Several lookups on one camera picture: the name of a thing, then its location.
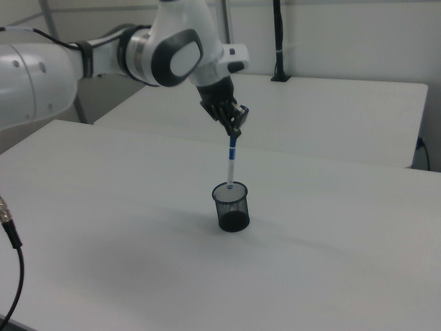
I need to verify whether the black mesh pen cup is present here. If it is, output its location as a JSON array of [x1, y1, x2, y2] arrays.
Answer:
[[212, 181, 252, 233]]

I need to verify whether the black pole with clamp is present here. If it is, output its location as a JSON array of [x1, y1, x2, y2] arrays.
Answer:
[[269, 0, 291, 83]]

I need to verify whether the white background table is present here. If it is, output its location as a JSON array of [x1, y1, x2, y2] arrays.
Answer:
[[93, 71, 429, 170]]

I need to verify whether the blue and white marker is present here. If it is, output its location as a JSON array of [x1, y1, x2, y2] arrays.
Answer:
[[225, 134, 240, 191]]

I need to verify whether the black strap on arm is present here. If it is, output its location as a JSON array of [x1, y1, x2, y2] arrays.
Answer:
[[76, 40, 95, 79]]

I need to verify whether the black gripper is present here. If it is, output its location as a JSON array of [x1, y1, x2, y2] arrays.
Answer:
[[196, 77, 250, 139]]

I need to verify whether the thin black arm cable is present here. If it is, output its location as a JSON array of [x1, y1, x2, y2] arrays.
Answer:
[[0, 25, 84, 50]]

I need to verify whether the black cable with metal connector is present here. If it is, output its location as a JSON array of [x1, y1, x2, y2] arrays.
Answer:
[[0, 194, 26, 323]]

